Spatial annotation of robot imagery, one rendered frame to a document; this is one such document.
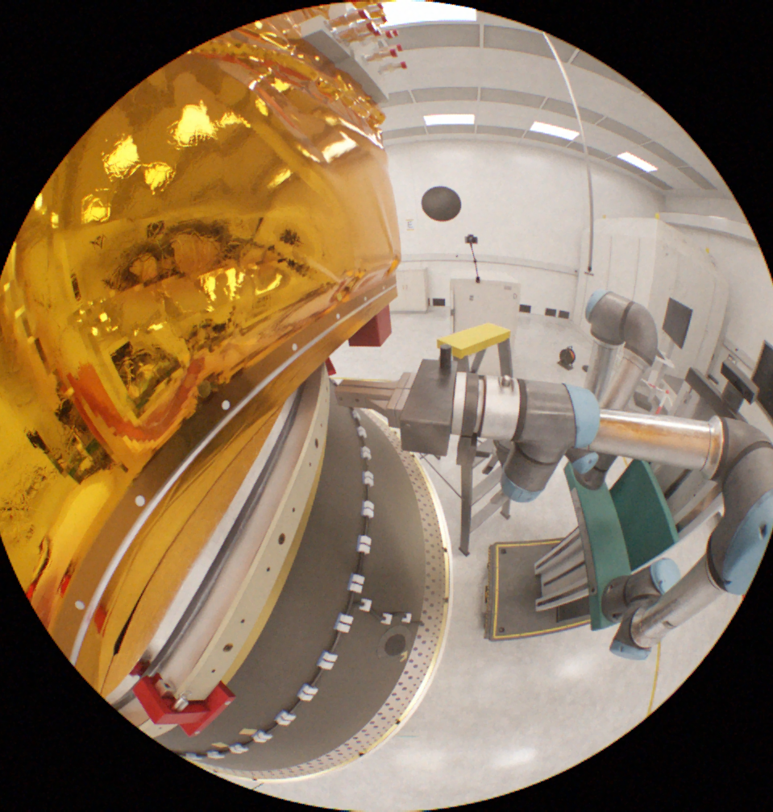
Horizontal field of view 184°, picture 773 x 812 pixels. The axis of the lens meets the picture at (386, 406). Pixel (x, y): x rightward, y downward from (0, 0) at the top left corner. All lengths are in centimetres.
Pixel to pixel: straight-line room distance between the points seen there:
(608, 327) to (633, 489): 54
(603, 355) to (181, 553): 95
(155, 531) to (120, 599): 10
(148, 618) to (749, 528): 61
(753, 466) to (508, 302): 317
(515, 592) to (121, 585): 173
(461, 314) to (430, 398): 308
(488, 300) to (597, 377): 259
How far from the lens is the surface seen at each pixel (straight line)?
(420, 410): 24
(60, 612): 35
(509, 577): 175
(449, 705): 207
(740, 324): 799
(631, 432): 42
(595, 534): 94
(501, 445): 70
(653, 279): 521
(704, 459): 46
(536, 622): 178
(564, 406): 28
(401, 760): 228
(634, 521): 97
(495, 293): 328
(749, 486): 41
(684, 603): 53
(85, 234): 24
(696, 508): 86
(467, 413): 26
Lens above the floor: 194
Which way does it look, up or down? 37 degrees down
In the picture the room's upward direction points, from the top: 8 degrees counter-clockwise
